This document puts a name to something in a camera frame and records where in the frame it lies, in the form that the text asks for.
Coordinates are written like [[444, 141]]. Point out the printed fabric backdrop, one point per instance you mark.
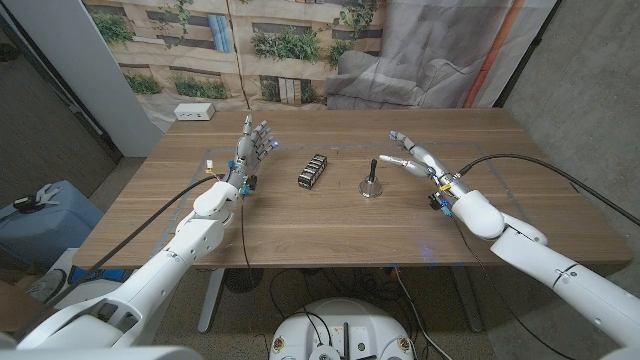
[[310, 55]]

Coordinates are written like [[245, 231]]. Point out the black golf ball box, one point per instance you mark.
[[312, 171]]

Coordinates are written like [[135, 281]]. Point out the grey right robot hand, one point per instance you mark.
[[432, 162]]

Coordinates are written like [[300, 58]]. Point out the grey table leg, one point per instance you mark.
[[212, 300], [467, 300]]

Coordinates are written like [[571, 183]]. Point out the white power strip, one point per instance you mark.
[[194, 111]]

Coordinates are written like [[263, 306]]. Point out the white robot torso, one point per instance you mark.
[[100, 354]]

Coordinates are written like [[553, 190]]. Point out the black and white tool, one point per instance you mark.
[[37, 197]]

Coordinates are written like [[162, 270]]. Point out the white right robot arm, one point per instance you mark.
[[550, 270]]

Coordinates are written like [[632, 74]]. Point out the brown cardboard box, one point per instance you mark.
[[20, 305]]

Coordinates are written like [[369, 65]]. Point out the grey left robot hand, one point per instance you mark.
[[246, 150]]

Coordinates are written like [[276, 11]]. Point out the white pillar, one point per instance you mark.
[[90, 65]]

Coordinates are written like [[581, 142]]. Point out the black round floor disc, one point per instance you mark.
[[243, 280]]

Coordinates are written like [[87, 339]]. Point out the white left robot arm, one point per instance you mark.
[[165, 270]]

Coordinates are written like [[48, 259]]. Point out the blue plastic container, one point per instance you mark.
[[55, 225]]

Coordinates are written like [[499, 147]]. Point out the white wheeled cart base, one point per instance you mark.
[[95, 290]]

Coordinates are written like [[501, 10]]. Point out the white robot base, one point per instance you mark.
[[340, 320]]

